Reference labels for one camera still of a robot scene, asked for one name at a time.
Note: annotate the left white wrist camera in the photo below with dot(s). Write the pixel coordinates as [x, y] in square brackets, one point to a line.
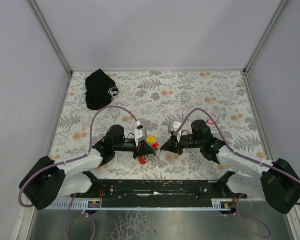
[140, 133]

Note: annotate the yellow key tag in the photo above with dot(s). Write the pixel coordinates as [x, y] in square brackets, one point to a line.
[150, 139]

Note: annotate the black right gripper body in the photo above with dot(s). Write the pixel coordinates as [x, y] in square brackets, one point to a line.
[177, 146]

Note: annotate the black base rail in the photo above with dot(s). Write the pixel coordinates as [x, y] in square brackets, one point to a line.
[157, 193]

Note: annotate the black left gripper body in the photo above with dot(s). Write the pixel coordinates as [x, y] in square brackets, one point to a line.
[137, 149]

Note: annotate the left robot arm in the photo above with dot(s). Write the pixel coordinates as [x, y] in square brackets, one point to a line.
[48, 180]

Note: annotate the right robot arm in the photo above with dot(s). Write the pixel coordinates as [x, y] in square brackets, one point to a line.
[275, 182]

